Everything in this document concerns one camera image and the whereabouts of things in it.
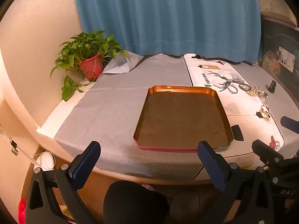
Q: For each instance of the beige bag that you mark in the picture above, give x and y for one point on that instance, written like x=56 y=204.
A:
x=273 y=2

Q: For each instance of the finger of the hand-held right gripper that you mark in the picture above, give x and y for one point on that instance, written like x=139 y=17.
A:
x=266 y=150
x=290 y=123

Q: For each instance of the silver bangle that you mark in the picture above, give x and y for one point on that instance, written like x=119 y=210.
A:
x=228 y=89

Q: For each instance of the grey tablecloth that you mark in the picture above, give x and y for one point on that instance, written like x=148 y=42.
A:
x=112 y=112

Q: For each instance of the orange metal tray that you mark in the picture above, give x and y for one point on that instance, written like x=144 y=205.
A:
x=182 y=119

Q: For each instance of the white deer print table runner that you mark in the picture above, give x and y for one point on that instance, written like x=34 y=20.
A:
x=210 y=79

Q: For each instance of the red flower pot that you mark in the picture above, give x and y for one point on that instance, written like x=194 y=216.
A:
x=91 y=68

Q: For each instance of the green pothos plant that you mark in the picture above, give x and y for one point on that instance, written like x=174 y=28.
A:
x=79 y=46

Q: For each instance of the small black clip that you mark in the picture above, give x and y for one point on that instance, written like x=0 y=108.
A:
x=272 y=86

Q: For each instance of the red cloth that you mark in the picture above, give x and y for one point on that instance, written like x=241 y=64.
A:
x=22 y=210

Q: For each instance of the dark cloth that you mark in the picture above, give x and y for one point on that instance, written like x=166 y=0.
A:
x=135 y=203

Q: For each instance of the blue curtain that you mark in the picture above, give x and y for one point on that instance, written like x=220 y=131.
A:
x=168 y=16

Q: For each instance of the white round device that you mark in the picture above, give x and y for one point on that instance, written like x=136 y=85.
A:
x=45 y=162

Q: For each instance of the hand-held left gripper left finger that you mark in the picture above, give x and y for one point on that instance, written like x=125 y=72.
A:
x=85 y=165

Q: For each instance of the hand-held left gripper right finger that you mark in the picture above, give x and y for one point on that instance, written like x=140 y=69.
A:
x=211 y=163

